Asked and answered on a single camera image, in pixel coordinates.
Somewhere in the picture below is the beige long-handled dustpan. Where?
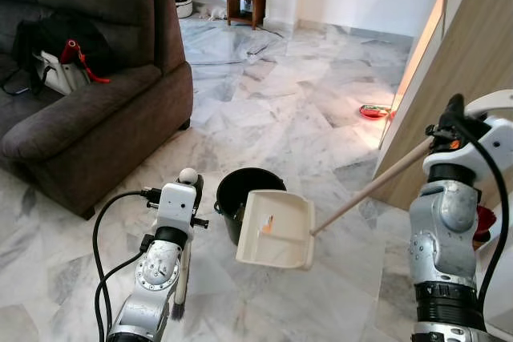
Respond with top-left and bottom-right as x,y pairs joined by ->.
235,89 -> 513,272

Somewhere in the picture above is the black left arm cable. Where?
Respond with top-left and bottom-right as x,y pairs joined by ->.
91,188 -> 163,340

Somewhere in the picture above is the red and brown container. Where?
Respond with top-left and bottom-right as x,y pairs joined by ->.
473,204 -> 499,251

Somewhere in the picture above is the black plastic bucket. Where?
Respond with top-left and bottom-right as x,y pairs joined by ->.
214,167 -> 289,246

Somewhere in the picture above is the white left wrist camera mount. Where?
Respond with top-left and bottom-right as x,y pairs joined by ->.
157,183 -> 200,235

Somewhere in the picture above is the white rice cooker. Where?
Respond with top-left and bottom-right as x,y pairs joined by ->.
172,0 -> 196,19

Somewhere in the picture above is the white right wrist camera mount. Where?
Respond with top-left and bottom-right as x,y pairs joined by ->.
422,115 -> 513,184

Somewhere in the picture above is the dark grey fabric sofa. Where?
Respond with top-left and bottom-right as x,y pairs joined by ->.
0,0 -> 196,220

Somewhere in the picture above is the beige broom with purple bristles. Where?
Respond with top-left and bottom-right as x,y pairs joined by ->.
169,167 -> 201,322

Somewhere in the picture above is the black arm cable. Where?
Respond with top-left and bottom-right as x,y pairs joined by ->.
437,111 -> 512,304
91,188 -> 163,340

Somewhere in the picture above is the red shallow bowl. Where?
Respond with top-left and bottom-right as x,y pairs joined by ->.
358,103 -> 394,122

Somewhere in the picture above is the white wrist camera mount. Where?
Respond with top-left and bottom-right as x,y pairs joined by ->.
422,115 -> 513,184
157,183 -> 200,235

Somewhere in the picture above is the light wooden door panel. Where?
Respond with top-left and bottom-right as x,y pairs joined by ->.
374,0 -> 513,212

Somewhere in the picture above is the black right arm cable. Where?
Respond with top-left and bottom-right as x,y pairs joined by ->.
437,111 -> 512,304

